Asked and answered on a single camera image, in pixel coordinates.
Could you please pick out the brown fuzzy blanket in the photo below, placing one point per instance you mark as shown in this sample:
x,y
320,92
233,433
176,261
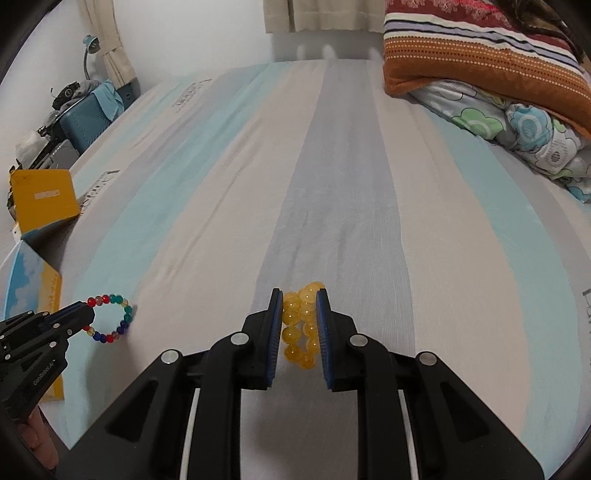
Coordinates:
x,y
537,17

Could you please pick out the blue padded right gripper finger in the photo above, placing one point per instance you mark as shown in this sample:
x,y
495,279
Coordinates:
x,y
76,312

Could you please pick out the grey suitcase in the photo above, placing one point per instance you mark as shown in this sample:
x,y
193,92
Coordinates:
x,y
54,155

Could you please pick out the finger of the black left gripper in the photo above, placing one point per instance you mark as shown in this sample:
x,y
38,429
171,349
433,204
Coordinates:
x,y
67,330

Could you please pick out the striped bed sheet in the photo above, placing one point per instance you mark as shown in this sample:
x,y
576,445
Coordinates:
x,y
212,190

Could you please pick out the teal suitcase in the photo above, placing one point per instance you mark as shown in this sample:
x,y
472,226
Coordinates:
x,y
86,120

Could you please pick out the floral quilt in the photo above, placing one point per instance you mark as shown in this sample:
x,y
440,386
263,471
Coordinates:
x,y
547,144

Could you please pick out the striped orange red pillow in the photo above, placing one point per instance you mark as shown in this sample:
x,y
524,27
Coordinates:
x,y
478,43

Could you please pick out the beige curtain centre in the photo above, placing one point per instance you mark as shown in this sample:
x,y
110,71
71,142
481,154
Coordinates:
x,y
292,16

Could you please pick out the blue desk lamp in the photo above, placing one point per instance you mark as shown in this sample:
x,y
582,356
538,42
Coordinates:
x,y
92,47

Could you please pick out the person's left hand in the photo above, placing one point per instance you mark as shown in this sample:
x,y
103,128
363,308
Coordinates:
x,y
35,434

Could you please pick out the blue yellow cardboard box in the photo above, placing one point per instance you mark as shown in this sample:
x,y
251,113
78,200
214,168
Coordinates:
x,y
44,201

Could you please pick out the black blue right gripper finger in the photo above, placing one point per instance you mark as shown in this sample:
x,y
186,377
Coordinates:
x,y
181,416
417,419

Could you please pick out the beige curtain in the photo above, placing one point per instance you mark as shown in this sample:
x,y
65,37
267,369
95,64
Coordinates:
x,y
99,15
292,16

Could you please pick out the beige curtain left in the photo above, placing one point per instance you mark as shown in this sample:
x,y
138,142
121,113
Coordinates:
x,y
99,15

